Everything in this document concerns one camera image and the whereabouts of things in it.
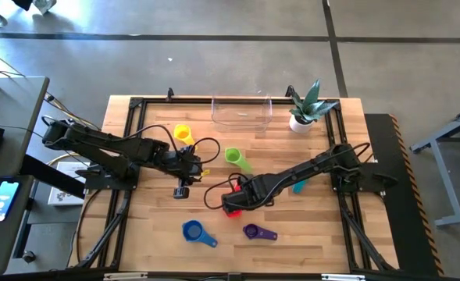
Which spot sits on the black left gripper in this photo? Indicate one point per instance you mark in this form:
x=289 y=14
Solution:
x=182 y=166

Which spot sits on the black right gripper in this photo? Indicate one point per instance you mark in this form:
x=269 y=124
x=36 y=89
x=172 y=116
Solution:
x=237 y=201

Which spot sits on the orange measuring cup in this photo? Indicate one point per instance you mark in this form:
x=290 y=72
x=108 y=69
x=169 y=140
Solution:
x=233 y=213

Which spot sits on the yellow measuring cup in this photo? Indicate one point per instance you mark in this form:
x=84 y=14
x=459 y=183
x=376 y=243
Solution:
x=182 y=132

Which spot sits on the purple measuring cup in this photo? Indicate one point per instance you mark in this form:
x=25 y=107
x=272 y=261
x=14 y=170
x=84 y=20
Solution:
x=253 y=232

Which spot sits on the green measuring cup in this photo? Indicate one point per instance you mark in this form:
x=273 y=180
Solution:
x=233 y=155

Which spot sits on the blue measuring cup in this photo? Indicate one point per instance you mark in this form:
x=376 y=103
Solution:
x=192 y=231

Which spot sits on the teal measuring cup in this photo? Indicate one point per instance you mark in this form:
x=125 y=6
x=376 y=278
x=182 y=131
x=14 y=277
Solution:
x=299 y=188

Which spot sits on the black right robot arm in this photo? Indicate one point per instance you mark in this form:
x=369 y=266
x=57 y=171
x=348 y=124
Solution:
x=307 y=166

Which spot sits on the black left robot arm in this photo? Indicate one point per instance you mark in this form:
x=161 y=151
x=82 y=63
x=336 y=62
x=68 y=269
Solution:
x=97 y=140

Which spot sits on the clear plastic basket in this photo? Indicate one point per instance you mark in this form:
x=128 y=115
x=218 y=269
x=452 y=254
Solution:
x=222 y=117

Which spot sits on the yellow tag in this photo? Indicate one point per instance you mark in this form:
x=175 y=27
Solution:
x=205 y=171

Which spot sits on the green plant in white pot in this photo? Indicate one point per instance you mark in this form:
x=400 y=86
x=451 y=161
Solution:
x=300 y=124

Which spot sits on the white paper sheet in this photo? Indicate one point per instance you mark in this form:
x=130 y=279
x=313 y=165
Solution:
x=61 y=197

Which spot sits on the black mat with hazard stripe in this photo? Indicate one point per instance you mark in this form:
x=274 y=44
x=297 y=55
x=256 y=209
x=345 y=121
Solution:
x=401 y=234

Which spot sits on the black caster wheel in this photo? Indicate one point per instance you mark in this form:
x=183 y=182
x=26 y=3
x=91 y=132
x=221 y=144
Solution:
x=28 y=256

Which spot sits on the smartphone with blue screen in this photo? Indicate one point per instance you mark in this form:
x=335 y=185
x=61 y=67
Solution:
x=2 y=201

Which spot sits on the black metal table frame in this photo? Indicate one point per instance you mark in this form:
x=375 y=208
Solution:
x=190 y=101

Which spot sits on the black frame clamp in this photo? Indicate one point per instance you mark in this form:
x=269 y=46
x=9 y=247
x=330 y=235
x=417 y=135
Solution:
x=290 y=91
x=170 y=94

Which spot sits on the silver bracket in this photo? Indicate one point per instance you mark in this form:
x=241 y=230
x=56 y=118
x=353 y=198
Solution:
x=343 y=277
x=125 y=276

